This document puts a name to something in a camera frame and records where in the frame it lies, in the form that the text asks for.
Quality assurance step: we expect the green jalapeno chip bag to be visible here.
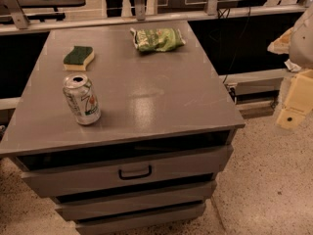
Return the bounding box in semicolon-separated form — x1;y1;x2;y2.
130;28;185;53

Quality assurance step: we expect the middle grey drawer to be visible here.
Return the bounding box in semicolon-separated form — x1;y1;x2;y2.
56;180;216;220

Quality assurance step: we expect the grey drawer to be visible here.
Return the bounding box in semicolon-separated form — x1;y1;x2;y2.
56;180;216;220
75;202;205;235
22;145;233;198

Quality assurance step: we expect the grey drawer cabinet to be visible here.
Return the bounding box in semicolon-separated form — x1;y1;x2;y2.
1;22;244;225

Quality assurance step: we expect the top grey drawer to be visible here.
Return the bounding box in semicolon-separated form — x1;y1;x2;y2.
22;145;233;198

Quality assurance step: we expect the silver soda can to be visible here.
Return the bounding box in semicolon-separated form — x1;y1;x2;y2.
63;73;101;125

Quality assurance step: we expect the green and yellow sponge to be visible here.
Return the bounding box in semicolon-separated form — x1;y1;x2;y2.
64;46;95;71

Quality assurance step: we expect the bottom grey drawer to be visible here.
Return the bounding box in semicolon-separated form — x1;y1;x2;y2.
75;202;205;235

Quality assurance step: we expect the black hanging cable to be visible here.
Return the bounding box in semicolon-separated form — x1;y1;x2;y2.
216;6;252;83

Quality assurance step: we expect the metal railing frame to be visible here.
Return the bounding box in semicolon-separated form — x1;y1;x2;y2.
0;0;312;35

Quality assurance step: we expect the black drawer handle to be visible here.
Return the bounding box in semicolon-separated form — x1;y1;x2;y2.
118;165;153;180

